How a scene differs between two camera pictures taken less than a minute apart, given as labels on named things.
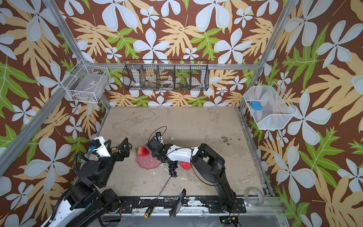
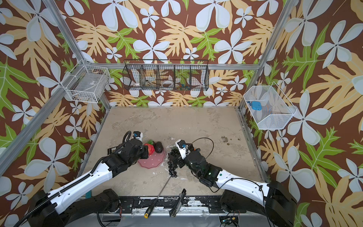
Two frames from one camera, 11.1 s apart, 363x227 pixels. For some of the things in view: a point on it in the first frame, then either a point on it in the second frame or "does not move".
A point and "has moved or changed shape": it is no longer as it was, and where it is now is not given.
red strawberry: x=142 y=151 has moved or changed shape
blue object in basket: x=255 y=105 does not move
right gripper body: x=155 y=154 to x=187 y=162
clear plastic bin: x=269 y=108 does not move
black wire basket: x=166 y=74 does not move
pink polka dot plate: x=149 y=161 does not move
